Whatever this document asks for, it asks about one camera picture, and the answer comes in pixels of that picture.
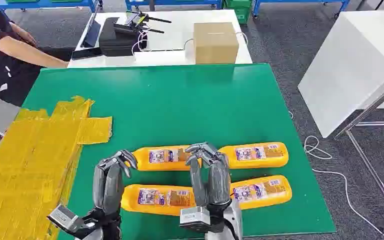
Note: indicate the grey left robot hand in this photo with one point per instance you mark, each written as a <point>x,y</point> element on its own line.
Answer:
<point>107,185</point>

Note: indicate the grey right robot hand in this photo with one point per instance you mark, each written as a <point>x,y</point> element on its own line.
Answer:
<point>216,185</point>

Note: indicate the orange drink bottle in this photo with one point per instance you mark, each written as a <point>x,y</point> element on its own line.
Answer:
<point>155,198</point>
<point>160,158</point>
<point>263,192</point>
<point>255,155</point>

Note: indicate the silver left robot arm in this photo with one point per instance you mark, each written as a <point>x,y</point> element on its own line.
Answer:
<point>107,228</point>

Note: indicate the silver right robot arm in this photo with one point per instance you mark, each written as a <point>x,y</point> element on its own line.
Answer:
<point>233,222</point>

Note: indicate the yellow sheet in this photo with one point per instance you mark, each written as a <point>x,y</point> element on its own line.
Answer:
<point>29,165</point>

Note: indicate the green table mat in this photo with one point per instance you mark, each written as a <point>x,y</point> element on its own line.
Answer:
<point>178,106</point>

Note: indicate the black phone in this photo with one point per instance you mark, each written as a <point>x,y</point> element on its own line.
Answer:
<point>86,53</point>

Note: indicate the brown cardboard box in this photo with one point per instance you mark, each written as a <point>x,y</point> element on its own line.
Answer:
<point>215,42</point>

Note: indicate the black carrying case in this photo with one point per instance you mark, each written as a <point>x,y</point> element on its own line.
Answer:
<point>114,39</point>

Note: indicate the dark tablet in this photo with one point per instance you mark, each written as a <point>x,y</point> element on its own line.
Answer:
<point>92,33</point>

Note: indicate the white table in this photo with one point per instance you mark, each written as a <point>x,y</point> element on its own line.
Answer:
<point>178,36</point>

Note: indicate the metal stand leg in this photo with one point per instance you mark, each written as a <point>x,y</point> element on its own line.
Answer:
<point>374,172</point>

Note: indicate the black remote controller with antennas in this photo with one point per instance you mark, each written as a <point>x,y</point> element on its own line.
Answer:
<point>135,24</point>

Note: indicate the white tilted board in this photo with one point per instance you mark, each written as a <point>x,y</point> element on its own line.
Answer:
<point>347,69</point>

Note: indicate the green plastic crate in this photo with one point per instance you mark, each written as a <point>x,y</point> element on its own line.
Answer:
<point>240,10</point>

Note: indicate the blue metal rack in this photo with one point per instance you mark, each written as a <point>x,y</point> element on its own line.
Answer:
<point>46,4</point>
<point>175,3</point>

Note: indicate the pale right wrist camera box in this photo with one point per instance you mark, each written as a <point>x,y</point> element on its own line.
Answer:
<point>193,217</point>

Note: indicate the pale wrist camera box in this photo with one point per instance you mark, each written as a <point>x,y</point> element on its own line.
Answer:
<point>62,217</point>
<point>193,217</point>

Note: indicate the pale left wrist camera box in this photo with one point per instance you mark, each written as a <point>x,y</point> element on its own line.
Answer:
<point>62,217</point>

